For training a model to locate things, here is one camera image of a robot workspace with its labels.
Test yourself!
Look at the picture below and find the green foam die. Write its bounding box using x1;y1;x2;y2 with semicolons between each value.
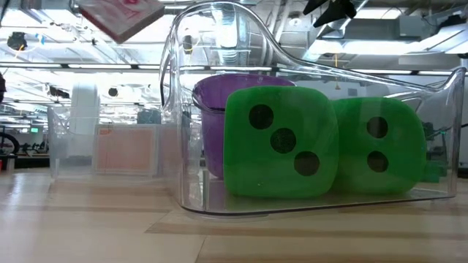
222;85;340;199
331;96;428;194

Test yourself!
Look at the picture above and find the pink card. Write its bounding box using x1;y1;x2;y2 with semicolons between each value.
78;0;166;45

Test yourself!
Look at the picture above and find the small clear plastic box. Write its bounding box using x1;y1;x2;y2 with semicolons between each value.
47;105;180;182

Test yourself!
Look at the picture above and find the black ceiling device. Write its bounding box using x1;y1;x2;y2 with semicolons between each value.
7;31;29;51
181;34;194;54

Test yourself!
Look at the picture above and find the purple plastic bucket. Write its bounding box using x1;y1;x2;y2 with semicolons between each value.
192;74;296;180

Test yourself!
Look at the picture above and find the green toy block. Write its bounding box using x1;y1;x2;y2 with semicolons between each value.
422;160;449;183

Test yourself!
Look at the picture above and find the large clear plastic bin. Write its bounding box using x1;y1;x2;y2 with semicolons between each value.
159;1;467;216

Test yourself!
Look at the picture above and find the white building column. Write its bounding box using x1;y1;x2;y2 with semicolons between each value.
70;82;102;158

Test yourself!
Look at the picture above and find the black ceiling spotlight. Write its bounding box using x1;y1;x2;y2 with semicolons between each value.
49;85;70;99

